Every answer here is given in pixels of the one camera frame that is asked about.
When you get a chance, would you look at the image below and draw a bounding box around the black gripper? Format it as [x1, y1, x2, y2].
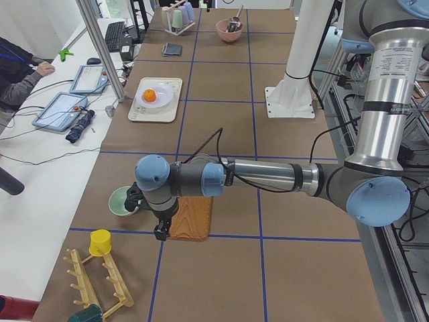
[124, 182, 179, 241]

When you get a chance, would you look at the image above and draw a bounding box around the orange fruit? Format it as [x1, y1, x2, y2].
[142, 89, 157, 103]

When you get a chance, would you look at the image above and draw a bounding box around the white round plate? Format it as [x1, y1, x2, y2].
[135, 83, 174, 109]

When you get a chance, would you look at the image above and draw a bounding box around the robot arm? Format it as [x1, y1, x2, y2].
[124, 1, 428, 241]

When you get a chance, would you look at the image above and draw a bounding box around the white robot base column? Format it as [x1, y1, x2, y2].
[265, 0, 334, 119]

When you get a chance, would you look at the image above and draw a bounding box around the cream bear tray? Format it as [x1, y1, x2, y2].
[128, 77, 183, 123]

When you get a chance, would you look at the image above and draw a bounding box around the light green bowl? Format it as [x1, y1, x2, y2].
[108, 186, 139, 217]

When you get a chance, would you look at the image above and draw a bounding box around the yellow plastic cup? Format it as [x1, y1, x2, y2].
[88, 229, 112, 257]

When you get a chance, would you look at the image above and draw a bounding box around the wooden cup drying rack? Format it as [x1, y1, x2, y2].
[64, 248, 135, 321]

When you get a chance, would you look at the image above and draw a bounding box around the dark green cup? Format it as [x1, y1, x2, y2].
[67, 304, 103, 322]

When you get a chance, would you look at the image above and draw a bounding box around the dark blue folded umbrella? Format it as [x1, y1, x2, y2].
[66, 110, 95, 144]

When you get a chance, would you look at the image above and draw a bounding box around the small metal cylinder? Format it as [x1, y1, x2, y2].
[105, 105, 115, 118]

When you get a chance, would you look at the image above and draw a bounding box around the near teach pendant tablet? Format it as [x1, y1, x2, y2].
[32, 92, 88, 132]

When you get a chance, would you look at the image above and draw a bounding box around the teach pendant tablet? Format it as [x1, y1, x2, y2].
[70, 64, 109, 95]
[32, 92, 88, 132]

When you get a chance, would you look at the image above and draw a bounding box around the far teach pendant tablet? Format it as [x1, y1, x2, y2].
[70, 64, 109, 95]

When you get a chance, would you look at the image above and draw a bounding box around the grey folded cloth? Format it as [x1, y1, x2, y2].
[162, 43, 182, 57]

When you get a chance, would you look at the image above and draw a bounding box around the black computer mouse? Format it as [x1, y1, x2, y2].
[86, 58, 101, 65]

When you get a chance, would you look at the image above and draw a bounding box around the black keyboard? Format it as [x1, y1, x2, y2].
[105, 21, 125, 52]

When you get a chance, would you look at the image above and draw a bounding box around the green plastic clamp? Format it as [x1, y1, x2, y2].
[59, 47, 74, 62]

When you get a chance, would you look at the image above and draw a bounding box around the mint green cup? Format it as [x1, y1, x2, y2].
[172, 9, 183, 30]

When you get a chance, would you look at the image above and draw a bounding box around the seated person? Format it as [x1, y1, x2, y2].
[1, 38, 56, 112]

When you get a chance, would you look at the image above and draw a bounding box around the pink bowl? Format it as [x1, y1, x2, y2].
[215, 19, 244, 42]

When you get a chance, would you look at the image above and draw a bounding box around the cream cup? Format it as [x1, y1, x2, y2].
[162, 7, 172, 27]

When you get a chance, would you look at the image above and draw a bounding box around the lilac cup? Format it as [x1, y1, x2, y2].
[178, 5, 190, 25]

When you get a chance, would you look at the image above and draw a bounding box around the metal spoon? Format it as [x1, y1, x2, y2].
[227, 5, 243, 33]

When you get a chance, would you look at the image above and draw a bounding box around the blue cup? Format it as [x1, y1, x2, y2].
[184, 2, 194, 21]

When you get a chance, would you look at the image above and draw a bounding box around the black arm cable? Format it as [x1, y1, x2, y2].
[182, 127, 361, 194]

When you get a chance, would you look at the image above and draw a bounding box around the white wire cup rack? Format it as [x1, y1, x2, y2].
[162, 5, 195, 36]

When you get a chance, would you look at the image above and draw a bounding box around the wooden rack handle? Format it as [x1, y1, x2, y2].
[160, 0, 188, 11]

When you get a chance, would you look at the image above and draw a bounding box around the aluminium frame post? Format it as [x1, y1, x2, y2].
[76, 0, 125, 103]

